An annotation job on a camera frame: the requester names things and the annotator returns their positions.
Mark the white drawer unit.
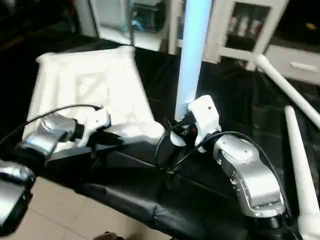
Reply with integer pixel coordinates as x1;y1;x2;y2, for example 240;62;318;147
265;45;320;86

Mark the white plastic table leg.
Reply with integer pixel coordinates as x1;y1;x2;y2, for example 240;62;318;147
284;105;320;240
252;53;320;128
170;0;213;148

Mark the black work mat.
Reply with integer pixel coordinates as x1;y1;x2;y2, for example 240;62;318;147
0;32;320;240

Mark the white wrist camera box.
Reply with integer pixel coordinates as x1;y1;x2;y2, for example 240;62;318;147
75;107;112;148
187;95;221;153

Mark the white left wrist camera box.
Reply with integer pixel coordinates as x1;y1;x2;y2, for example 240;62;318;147
75;107;112;148

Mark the grey metal pole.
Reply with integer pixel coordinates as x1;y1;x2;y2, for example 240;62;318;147
129;0;136;46

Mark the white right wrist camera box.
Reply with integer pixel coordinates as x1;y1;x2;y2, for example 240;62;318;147
187;95;221;153

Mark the white plastic table top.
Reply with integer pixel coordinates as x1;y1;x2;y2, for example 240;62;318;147
22;45;166;151

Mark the teal plastic object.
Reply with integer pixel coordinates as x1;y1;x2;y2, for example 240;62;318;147
131;17;151;32

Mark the white glass door cabinet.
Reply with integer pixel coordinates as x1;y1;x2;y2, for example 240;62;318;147
167;0;291;68

